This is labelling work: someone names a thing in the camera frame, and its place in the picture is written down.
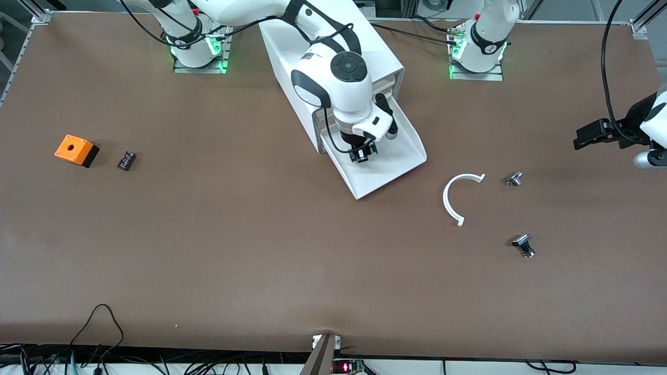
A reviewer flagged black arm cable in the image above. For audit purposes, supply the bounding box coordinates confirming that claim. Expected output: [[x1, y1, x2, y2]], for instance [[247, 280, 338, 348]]
[[119, 0, 365, 155], [601, 0, 644, 144]]

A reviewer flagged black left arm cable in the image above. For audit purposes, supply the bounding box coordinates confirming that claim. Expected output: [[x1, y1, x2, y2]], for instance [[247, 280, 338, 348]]
[[601, 0, 644, 144]]

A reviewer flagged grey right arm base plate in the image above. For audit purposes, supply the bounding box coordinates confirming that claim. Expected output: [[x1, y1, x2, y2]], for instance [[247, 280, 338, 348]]
[[173, 11, 233, 74]]

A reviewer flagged tangled floor cable bundle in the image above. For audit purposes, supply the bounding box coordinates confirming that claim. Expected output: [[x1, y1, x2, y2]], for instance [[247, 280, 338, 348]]
[[0, 341, 292, 375]]

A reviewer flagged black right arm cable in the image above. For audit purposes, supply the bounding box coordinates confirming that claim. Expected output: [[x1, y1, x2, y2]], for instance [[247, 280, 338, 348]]
[[119, 0, 365, 155]]

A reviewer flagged black rectangular push button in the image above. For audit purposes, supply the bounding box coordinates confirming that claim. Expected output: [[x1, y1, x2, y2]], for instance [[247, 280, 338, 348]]
[[511, 234, 536, 259]]

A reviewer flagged black table cable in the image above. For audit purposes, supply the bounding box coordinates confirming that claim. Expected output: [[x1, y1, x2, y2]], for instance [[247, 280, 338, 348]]
[[369, 23, 460, 46], [411, 15, 453, 34]]

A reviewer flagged thin black cable loop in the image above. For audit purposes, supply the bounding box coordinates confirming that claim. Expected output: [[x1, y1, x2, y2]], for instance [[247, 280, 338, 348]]
[[69, 304, 126, 360]]

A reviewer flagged red digit display device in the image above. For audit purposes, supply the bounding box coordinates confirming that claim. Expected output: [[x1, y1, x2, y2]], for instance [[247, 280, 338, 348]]
[[332, 358, 366, 375]]

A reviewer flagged aluminium frame profile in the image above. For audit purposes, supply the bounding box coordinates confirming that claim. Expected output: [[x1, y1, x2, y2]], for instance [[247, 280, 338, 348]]
[[0, 0, 53, 107], [629, 0, 667, 40]]

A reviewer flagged brown wooden post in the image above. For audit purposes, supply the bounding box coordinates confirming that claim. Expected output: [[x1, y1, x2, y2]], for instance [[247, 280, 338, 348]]
[[299, 333, 337, 375]]

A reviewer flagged green mushroom push button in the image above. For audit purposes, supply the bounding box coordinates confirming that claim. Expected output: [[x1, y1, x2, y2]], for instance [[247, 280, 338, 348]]
[[350, 142, 379, 164]]

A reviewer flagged white curved plastic piece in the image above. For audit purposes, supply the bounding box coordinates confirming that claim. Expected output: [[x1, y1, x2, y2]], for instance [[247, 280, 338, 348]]
[[443, 173, 486, 228]]

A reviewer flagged orange button enclosure box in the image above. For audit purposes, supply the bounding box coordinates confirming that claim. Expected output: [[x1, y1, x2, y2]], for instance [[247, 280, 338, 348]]
[[54, 134, 100, 168]]

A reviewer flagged grey left arm base plate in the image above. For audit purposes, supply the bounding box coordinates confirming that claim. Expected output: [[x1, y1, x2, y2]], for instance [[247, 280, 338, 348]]
[[448, 21, 505, 81]]

